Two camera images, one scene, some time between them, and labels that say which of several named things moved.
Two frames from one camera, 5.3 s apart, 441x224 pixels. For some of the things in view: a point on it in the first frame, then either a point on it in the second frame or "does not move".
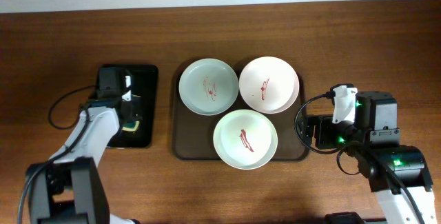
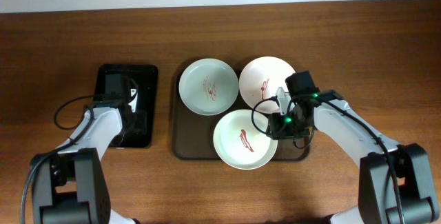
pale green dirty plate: (209, 87) does not move
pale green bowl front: (245, 139) does not move
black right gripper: (311, 131) -> (283, 132)
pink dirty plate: (269, 85) does not move
